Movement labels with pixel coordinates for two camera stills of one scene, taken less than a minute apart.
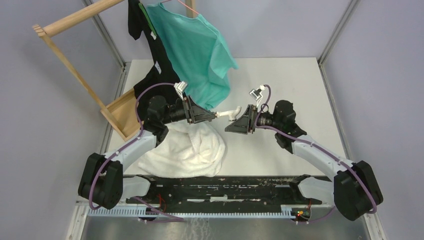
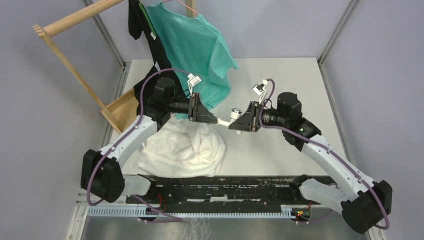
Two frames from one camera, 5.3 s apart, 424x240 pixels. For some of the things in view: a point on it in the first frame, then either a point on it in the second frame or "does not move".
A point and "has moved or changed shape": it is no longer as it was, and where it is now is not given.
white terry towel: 186,150 does not move
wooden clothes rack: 124,115 does not move
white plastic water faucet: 232,114 has moved or changed shape
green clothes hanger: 147,18 does not move
